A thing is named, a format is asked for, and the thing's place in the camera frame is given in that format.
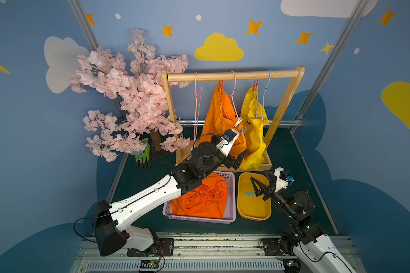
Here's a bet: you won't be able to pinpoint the grey clothespin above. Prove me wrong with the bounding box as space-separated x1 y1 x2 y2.
239 127 247 134

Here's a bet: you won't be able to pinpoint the white clothespin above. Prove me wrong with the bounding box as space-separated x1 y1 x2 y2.
233 117 243 128

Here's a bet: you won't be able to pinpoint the dark orange shorts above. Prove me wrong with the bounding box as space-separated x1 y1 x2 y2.
172 173 228 219

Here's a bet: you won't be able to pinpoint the light orange shorts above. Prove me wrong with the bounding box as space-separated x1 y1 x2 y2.
197 84 238 144

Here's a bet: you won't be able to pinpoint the pink wire hanger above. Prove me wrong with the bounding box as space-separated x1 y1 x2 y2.
194 72 203 141
228 71 243 126

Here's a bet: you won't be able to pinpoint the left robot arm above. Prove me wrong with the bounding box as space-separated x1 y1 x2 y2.
93 141 247 257

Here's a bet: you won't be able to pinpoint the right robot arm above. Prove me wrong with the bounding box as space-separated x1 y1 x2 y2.
250 167 356 273

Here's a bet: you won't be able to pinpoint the yellow shorts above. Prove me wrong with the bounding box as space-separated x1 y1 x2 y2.
240 86 272 171

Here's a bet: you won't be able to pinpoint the pink plastic basket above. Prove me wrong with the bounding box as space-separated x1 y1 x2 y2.
162 171 236 224

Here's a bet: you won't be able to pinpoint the yellow plastic tray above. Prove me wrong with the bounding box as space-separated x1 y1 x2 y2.
237 172 272 221

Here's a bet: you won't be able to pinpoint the wooden clothes rack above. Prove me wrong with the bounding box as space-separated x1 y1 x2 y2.
161 65 305 172

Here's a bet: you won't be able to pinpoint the green plant decoration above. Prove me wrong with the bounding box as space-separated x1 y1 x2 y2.
131 138 152 168

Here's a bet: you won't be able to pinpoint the pink cherry blossom tree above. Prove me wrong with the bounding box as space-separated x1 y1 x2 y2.
71 28 190 162

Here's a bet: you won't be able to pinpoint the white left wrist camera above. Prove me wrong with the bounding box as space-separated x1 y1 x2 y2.
216 129 240 157

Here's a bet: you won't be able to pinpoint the light blue wire hanger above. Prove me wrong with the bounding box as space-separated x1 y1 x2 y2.
261 69 272 119

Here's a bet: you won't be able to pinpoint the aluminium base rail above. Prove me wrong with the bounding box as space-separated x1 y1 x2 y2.
73 231 339 273

